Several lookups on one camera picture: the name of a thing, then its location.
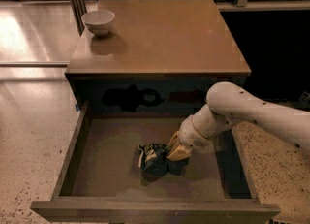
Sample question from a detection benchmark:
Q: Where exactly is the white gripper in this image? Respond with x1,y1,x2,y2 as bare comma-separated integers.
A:
166,115,211,161

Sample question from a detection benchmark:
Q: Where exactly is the blue chip bag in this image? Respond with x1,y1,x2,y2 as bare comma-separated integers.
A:
138,144,189,176

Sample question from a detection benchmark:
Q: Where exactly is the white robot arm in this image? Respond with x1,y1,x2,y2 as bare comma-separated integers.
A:
167,82,310,161

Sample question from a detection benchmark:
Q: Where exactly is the open top drawer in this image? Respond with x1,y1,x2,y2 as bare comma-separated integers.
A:
31,106,280,224

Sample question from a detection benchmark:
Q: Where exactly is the brown wooden cabinet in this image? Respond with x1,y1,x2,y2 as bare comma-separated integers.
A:
65,0,251,116

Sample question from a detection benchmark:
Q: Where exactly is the white ceramic bowl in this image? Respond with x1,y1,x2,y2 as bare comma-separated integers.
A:
81,10,115,37

